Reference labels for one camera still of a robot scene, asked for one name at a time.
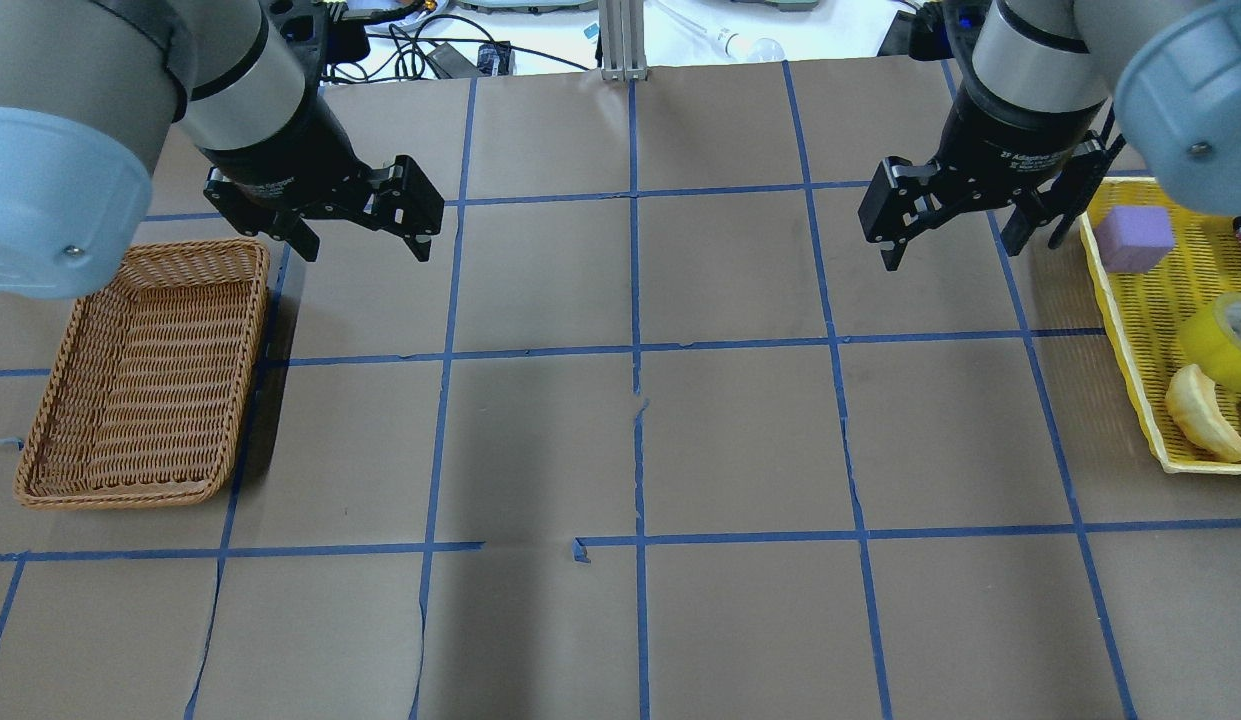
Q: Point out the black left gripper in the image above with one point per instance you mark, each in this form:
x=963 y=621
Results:
x=280 y=150

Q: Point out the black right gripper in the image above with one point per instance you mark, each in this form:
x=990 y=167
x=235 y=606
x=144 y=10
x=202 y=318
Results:
x=1015 y=140

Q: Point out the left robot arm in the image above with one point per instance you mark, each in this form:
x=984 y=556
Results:
x=89 y=91

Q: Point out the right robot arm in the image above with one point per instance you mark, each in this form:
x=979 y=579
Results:
x=1050 y=93

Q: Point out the purple foam block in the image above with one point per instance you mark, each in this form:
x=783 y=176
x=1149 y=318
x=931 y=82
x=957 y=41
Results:
x=1134 y=239

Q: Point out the black power adapter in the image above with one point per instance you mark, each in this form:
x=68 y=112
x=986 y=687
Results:
x=445 y=62

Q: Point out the yellow plastic basket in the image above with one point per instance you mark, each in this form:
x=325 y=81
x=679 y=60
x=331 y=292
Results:
x=1143 y=312

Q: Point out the brown wicker basket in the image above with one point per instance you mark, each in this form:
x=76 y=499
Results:
x=144 y=404

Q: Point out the yellow banana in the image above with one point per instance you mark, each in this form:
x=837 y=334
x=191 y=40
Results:
x=1192 y=404

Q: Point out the aluminium frame post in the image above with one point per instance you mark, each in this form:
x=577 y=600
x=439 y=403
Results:
x=622 y=40

